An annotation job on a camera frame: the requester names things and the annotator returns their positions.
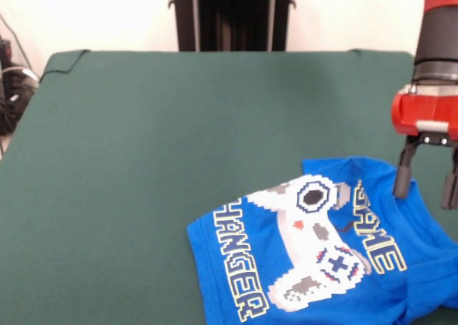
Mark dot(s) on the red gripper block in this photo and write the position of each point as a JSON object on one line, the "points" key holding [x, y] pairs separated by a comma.
{"points": [[422, 112]]}

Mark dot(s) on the blue printed t-shirt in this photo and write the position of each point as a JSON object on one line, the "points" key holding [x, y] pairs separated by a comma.
{"points": [[250, 267]]}

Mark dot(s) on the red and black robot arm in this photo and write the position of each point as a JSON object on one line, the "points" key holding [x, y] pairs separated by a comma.
{"points": [[438, 28]]}

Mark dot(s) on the dark green table cloth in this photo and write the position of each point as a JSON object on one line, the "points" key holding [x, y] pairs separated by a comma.
{"points": [[143, 160]]}

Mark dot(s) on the small black box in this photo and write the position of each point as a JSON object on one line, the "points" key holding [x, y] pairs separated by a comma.
{"points": [[5, 53]]}

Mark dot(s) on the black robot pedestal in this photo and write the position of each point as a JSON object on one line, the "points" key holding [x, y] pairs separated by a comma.
{"points": [[232, 17]]}

